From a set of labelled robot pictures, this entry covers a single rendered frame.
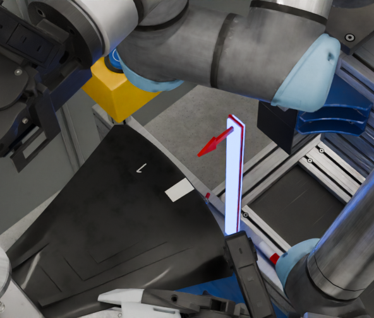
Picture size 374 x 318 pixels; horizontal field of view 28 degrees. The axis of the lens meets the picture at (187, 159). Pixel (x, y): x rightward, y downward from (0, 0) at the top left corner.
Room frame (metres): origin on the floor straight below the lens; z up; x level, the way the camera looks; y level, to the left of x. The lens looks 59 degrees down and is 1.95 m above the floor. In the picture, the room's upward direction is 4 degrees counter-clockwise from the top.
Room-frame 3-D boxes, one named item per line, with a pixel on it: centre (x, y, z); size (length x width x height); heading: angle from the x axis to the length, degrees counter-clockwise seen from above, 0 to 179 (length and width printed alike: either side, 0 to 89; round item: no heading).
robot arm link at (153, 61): (0.48, 0.01, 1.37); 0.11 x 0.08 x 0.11; 67
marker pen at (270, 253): (0.42, -0.15, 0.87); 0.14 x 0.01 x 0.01; 36
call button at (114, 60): (0.70, 0.08, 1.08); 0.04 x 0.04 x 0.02
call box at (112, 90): (0.74, 0.11, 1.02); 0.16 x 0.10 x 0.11; 39
